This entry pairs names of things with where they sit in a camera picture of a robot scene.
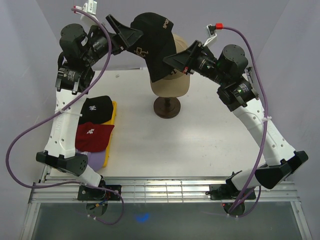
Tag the dark wooden stand base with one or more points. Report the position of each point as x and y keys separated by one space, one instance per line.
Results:
x=167 y=107

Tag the aluminium front rail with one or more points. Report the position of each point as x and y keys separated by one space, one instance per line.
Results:
x=162 y=190

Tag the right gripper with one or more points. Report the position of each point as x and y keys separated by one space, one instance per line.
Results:
x=186 y=60

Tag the beige cap black R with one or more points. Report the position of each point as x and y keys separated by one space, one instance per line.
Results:
x=174 y=85

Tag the black cap gold R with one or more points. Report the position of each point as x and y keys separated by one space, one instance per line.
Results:
x=156 y=43

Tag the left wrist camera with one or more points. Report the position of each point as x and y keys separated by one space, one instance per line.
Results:
x=90 y=8

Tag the red cap white logo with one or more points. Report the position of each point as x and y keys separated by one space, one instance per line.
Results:
x=93 y=137

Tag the lavender cap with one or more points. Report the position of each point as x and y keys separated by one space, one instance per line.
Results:
x=96 y=160

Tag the yellow plastic tray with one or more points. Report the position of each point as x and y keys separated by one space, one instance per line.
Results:
x=111 y=135

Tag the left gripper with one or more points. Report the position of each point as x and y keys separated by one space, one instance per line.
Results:
x=130 y=36

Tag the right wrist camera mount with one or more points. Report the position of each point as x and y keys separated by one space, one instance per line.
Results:
x=212 y=33

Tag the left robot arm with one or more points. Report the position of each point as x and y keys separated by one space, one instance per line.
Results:
x=80 y=51

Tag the black cap white NY logo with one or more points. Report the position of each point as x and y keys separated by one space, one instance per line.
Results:
x=96 y=110

